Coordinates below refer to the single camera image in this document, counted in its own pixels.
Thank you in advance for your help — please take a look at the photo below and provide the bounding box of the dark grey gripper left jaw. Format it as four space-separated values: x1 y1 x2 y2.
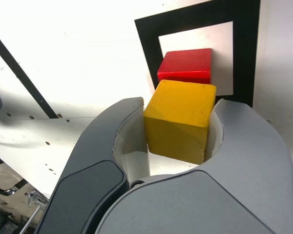
36 97 151 234

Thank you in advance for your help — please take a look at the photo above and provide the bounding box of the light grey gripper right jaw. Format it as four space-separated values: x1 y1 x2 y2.
95 98 293 234

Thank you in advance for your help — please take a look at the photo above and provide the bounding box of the yellow cube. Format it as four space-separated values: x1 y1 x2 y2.
143 79 217 165

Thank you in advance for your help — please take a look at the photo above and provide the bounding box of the red cube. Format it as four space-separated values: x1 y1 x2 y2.
157 48 213 85

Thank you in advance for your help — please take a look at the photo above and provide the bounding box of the black tape square outline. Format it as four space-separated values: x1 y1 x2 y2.
134 0 261 108

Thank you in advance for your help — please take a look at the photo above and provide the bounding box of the black tape strip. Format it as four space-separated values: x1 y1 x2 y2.
0 28 60 119

